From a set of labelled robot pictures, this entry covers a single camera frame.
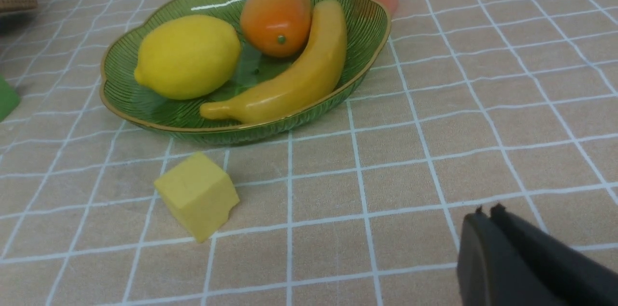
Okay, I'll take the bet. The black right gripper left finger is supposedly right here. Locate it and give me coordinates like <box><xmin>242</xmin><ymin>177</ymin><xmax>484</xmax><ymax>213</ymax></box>
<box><xmin>457</xmin><ymin>206</ymin><xmax>569</xmax><ymax>306</ymax></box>

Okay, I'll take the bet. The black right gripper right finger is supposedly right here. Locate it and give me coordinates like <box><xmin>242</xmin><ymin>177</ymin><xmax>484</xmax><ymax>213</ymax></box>
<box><xmin>490</xmin><ymin>204</ymin><xmax>618</xmax><ymax>306</ymax></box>

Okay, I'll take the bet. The yellow toy banana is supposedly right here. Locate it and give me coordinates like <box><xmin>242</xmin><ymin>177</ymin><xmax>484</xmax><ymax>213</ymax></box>
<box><xmin>199</xmin><ymin>0</ymin><xmax>347</xmax><ymax>125</ymax></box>

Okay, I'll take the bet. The orange toy mango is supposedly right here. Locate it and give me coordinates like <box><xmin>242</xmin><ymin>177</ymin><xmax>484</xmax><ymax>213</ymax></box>
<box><xmin>239</xmin><ymin>0</ymin><xmax>312</xmax><ymax>58</ymax></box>

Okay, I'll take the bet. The yellow toy lemon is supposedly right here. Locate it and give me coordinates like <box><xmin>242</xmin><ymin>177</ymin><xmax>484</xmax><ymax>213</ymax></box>
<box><xmin>133</xmin><ymin>15</ymin><xmax>242</xmax><ymax>100</ymax></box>

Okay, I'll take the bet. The checkered beige tablecloth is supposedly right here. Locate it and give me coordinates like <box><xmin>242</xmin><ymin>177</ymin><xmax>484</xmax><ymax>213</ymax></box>
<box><xmin>1</xmin><ymin>0</ymin><xmax>618</xmax><ymax>306</ymax></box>

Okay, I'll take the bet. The yellow foam cube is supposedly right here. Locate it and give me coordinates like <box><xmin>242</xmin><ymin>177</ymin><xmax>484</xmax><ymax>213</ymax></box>
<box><xmin>153</xmin><ymin>152</ymin><xmax>240</xmax><ymax>243</ymax></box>

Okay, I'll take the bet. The green glass leaf plate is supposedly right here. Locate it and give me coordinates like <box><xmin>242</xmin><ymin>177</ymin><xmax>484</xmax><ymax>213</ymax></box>
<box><xmin>99</xmin><ymin>0</ymin><xmax>391</xmax><ymax>145</ymax></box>

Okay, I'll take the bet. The green foam cube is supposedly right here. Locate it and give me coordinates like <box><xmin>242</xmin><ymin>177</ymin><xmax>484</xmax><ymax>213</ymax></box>
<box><xmin>0</xmin><ymin>76</ymin><xmax>20</xmax><ymax>122</ymax></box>

